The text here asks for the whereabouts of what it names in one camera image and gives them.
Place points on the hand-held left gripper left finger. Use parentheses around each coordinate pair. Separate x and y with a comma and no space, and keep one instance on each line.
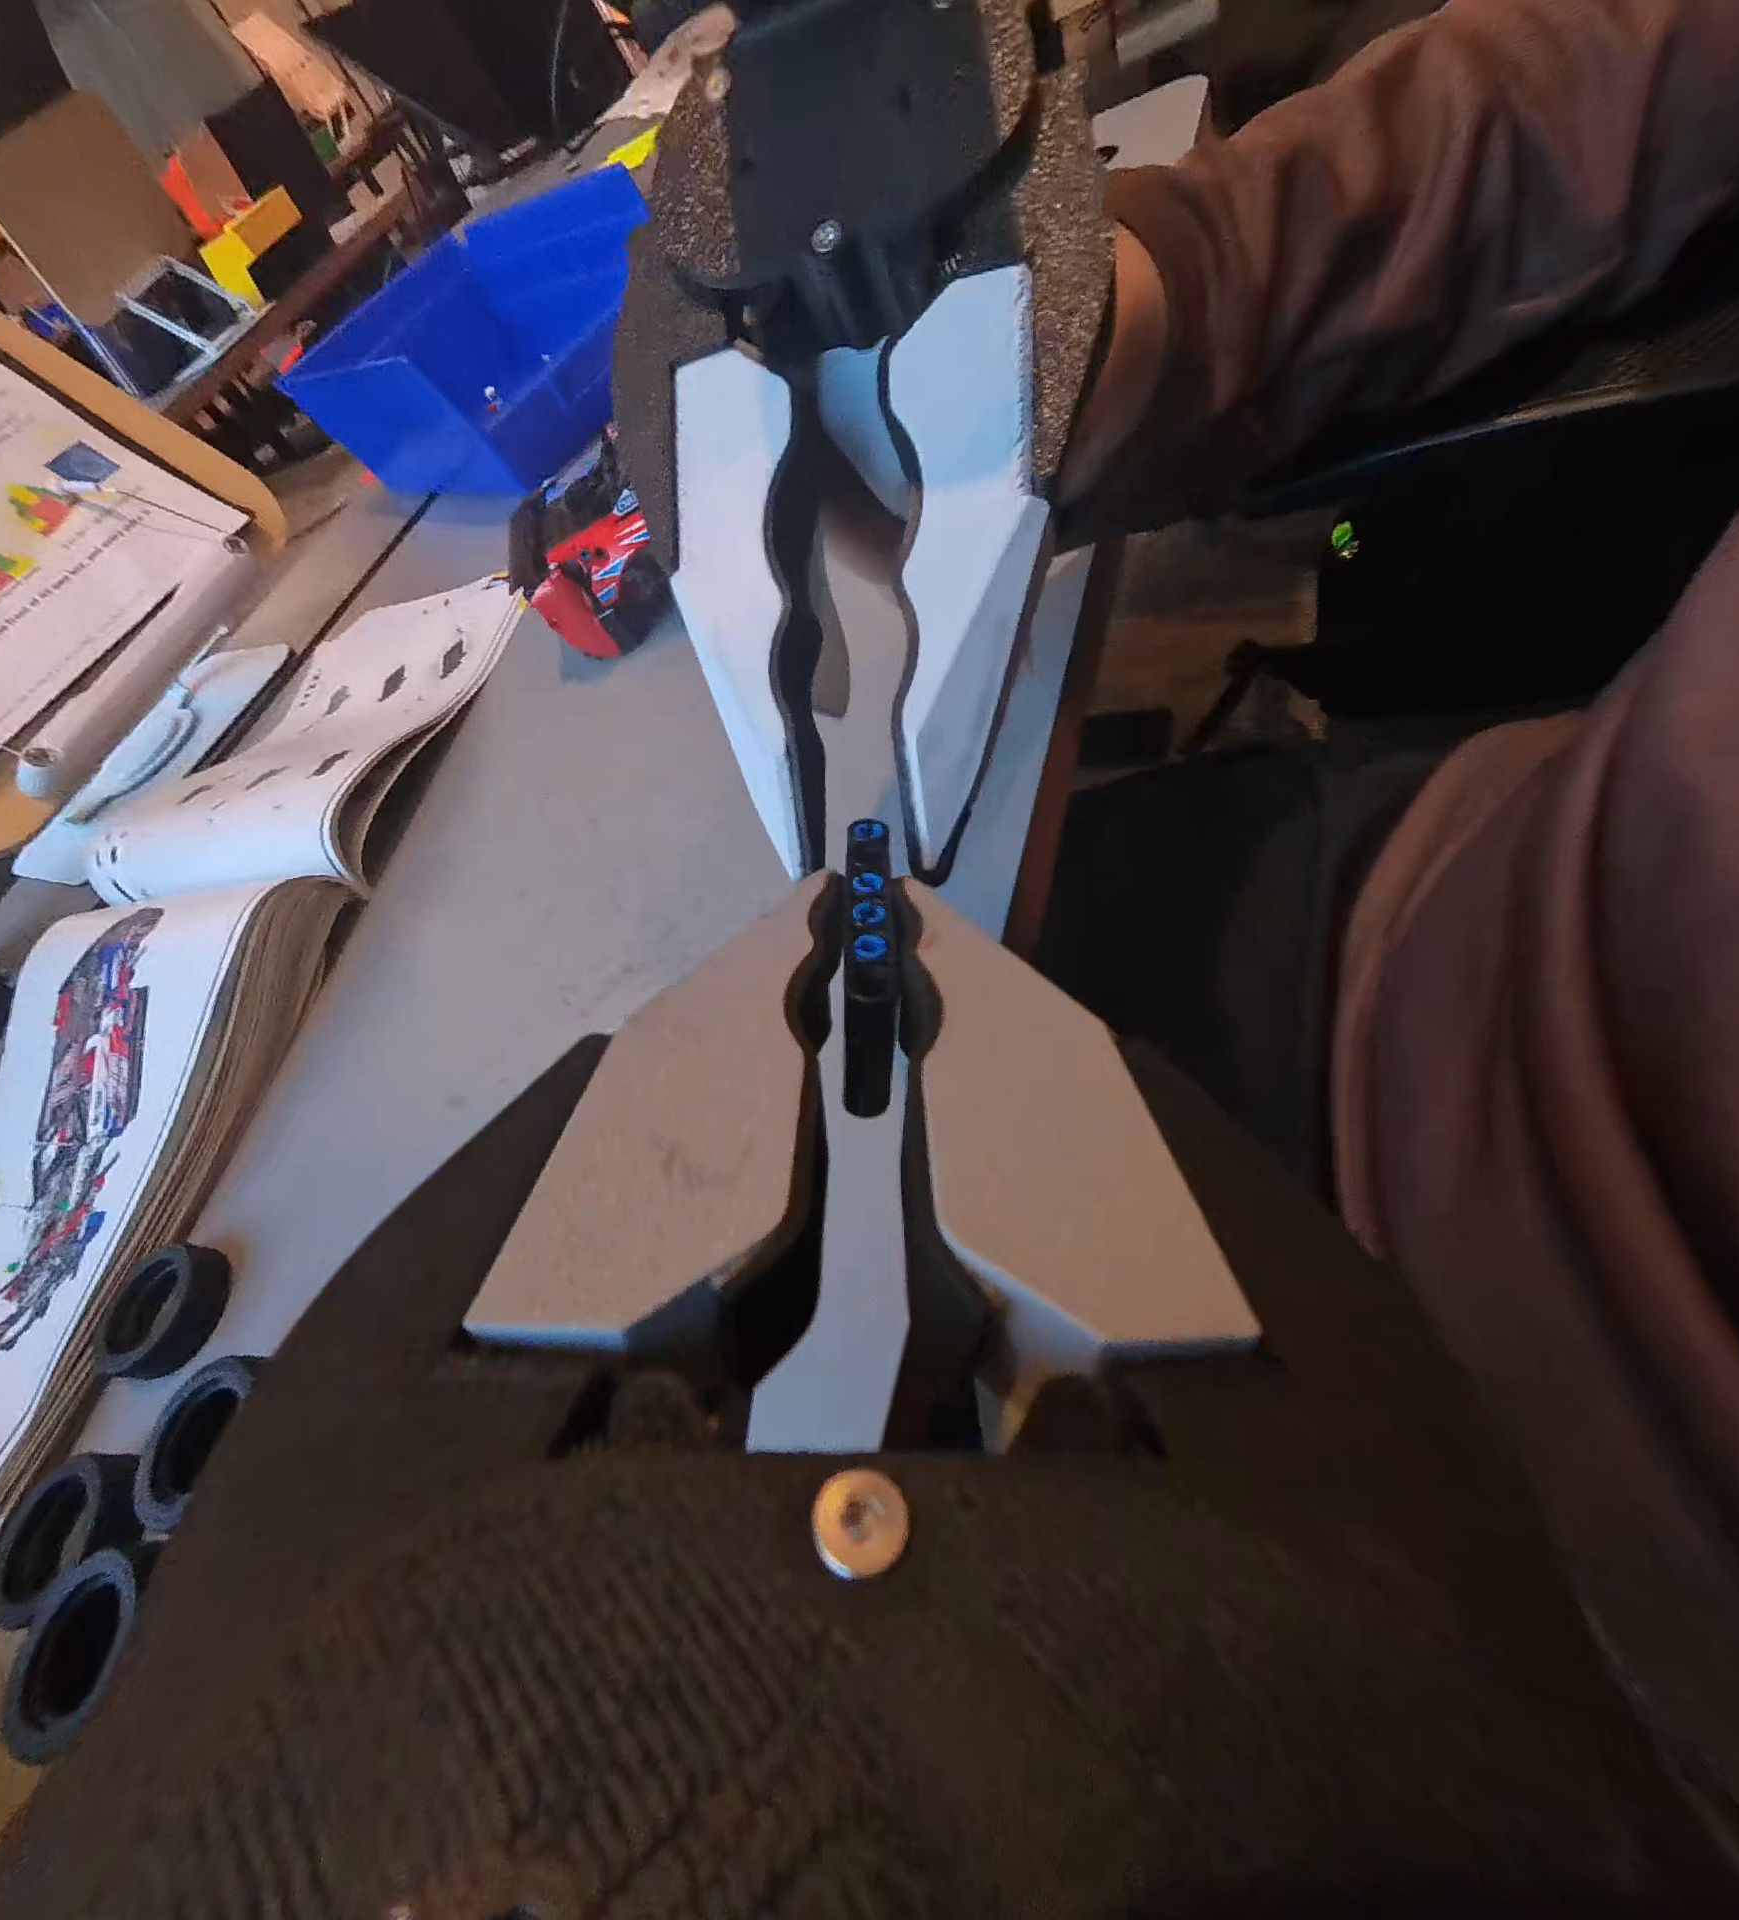
(658,1169)

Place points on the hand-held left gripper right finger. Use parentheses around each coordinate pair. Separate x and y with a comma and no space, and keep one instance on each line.
(1080,1169)

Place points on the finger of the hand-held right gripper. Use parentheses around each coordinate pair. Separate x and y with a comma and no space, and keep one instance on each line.
(726,572)
(981,572)

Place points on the black toy brick assembly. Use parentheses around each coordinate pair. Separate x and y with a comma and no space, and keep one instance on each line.
(870,1052)

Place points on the person's right forearm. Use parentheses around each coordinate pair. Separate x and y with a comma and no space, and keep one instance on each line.
(1410,196)

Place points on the grey desk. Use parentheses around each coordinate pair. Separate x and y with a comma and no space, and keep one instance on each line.
(568,839)

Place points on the toy race car model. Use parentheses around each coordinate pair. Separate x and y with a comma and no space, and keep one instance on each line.
(600,586)

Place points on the blue plastic bin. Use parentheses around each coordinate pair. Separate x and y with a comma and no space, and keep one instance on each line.
(510,331)

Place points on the black toy tyre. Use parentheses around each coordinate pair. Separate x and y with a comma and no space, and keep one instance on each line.
(37,1725)
(233,1396)
(202,1275)
(14,1559)

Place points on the white stand base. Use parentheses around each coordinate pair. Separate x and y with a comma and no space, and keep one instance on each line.
(192,705)

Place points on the thick instruction booklet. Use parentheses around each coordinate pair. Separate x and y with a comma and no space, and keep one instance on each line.
(106,1080)

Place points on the person's brown shirt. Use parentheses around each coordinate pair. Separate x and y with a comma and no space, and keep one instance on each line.
(1636,1052)

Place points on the yellow toy brick block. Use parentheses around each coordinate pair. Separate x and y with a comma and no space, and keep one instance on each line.
(256,246)

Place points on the cardboard sheet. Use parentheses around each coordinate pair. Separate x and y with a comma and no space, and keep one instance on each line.
(74,209)

